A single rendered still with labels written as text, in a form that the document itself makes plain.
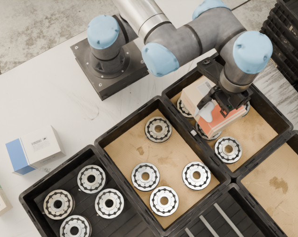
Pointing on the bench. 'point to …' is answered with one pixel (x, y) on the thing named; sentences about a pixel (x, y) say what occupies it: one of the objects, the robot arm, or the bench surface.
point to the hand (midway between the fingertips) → (213, 102)
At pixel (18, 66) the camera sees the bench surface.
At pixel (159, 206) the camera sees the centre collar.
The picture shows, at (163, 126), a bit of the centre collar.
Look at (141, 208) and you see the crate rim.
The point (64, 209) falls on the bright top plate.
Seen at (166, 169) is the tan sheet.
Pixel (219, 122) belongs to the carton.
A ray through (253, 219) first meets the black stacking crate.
